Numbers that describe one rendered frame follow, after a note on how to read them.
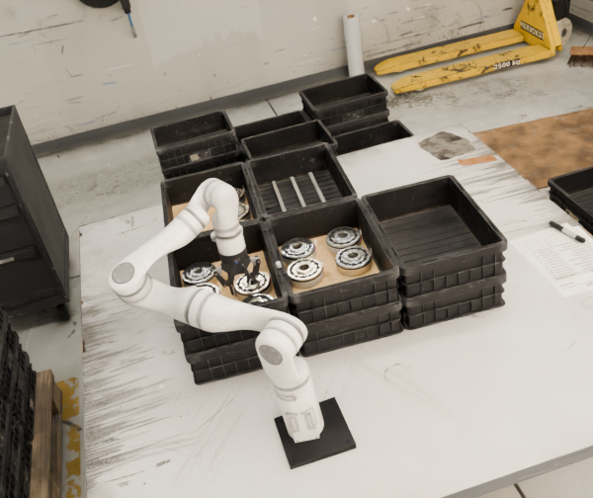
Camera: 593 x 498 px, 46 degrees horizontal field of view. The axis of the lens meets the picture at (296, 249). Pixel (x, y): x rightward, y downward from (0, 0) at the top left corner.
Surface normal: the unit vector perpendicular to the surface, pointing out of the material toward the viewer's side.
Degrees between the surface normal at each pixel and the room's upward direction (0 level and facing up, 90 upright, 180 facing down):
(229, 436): 0
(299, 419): 89
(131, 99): 90
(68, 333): 0
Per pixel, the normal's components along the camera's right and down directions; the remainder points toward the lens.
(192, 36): 0.26, 0.53
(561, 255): -0.15, -0.80
